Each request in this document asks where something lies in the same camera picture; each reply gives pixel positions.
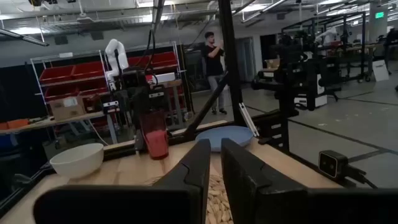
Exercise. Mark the cardboard box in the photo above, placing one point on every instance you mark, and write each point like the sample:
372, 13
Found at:
66, 109

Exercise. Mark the metal bracket strip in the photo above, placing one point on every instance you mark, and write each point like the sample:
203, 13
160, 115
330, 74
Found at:
248, 119

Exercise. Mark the red storage bin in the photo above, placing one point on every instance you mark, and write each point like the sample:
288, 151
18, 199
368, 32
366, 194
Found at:
56, 74
93, 87
88, 70
161, 59
60, 92

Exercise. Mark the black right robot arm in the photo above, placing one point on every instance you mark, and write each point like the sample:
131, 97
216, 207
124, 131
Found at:
157, 99

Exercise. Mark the round woven placemat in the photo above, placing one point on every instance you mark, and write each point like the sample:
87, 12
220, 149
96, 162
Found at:
217, 202

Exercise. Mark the small black table camera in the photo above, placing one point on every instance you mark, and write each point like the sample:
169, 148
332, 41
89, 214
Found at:
332, 164

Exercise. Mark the red faceted plastic cup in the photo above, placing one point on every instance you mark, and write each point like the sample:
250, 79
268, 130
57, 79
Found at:
157, 144

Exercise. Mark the black robot workstation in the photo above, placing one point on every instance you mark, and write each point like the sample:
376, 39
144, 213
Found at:
289, 62

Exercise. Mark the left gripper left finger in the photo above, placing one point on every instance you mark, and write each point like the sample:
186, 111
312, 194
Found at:
124, 205

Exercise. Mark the white sign board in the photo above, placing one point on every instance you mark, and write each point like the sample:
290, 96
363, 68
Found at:
380, 71

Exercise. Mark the green exit sign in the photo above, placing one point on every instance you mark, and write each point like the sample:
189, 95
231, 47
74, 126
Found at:
379, 15

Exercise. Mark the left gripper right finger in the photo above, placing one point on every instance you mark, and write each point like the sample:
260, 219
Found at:
280, 205

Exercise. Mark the orange bin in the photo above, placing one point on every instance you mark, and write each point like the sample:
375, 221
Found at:
15, 124

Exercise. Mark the blue plate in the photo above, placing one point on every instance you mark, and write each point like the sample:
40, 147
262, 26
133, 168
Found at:
227, 137

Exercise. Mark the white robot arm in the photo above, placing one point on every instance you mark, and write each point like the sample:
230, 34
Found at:
116, 53

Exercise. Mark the wooden workbench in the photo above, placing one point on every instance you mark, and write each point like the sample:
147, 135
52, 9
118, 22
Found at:
37, 124

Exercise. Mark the white bowl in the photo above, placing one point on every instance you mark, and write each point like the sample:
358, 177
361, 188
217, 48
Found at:
77, 161

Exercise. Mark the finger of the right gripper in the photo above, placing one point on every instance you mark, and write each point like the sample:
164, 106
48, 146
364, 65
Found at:
139, 143

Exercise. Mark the person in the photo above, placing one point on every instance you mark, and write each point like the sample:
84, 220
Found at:
214, 62

